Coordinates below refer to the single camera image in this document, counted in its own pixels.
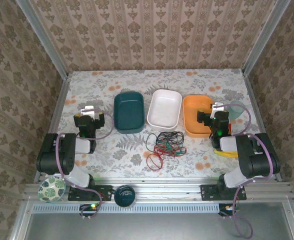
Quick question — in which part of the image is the green cable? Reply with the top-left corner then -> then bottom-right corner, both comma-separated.
145,132 -> 186,158

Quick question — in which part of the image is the red cable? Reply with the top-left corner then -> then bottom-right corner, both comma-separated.
146,152 -> 165,172
153,142 -> 188,159

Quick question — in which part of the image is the translucent teal cup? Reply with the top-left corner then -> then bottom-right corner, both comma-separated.
227,100 -> 246,122

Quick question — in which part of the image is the orange plastic tray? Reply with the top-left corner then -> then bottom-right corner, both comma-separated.
182,94 -> 214,138

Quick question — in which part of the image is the yellow banana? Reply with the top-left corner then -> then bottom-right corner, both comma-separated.
213,149 -> 239,159

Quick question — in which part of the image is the dark green plastic tray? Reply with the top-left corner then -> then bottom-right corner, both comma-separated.
113,91 -> 146,134

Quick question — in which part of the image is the white plastic tray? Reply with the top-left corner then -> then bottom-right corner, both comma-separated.
146,89 -> 183,131

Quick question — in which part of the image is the leaf-patterned bowl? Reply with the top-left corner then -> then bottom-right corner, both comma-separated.
37,175 -> 67,204

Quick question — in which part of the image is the dark teal bowl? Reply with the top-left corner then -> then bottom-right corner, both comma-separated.
113,184 -> 137,208

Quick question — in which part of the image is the black controller board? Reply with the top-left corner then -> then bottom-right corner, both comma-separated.
218,203 -> 238,217
79,203 -> 100,217

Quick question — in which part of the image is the grey metal panel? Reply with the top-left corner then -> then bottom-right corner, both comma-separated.
24,212 -> 294,240

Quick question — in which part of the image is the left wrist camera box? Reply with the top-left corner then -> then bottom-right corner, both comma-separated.
80,105 -> 97,117

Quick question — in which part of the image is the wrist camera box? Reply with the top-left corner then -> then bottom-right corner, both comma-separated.
210,102 -> 224,114
80,105 -> 97,117

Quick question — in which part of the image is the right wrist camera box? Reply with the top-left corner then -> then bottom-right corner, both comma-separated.
210,102 -> 224,114

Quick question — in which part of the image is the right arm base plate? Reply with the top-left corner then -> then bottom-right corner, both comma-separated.
200,183 -> 248,202

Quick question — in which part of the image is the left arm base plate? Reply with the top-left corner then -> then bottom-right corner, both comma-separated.
67,184 -> 114,202

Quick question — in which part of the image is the aluminium frame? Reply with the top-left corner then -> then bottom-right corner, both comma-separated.
9,0 -> 294,240

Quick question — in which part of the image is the grey slotted cable duct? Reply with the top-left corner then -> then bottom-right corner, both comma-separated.
31,202 -> 222,214

